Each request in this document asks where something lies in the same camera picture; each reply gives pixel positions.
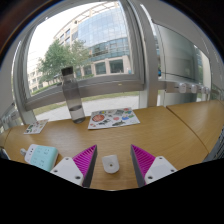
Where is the small colourful sticker sheet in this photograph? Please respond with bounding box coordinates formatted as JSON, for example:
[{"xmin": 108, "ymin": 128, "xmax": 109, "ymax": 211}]
[{"xmin": 23, "ymin": 119, "xmax": 50, "ymax": 135}]

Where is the white wall socket rail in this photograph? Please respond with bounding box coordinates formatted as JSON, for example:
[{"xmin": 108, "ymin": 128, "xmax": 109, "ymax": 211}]
[
  {"xmin": 165, "ymin": 81, "xmax": 211, "ymax": 95},
  {"xmin": 0, "ymin": 104, "xmax": 19, "ymax": 133}
]

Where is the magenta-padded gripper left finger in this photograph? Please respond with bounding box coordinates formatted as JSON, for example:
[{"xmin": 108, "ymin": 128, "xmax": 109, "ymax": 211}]
[{"xmin": 49, "ymin": 144, "xmax": 99, "ymax": 188}]

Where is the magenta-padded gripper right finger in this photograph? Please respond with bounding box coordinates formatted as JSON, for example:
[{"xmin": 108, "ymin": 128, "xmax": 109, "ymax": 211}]
[{"xmin": 130, "ymin": 144, "xmax": 178, "ymax": 188}]

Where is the clear bottle with black cap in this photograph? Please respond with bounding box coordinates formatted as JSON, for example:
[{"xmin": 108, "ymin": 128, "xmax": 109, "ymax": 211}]
[{"xmin": 60, "ymin": 66, "xmax": 86, "ymax": 124}]

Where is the white and mint power strip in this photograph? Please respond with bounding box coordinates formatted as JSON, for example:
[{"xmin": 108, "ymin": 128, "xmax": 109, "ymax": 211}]
[{"xmin": 24, "ymin": 143, "xmax": 59, "ymax": 172}]

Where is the large colourful sticker sheet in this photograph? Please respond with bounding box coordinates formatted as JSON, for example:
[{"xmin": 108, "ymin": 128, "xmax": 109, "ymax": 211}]
[{"xmin": 87, "ymin": 107, "xmax": 141, "ymax": 130}]

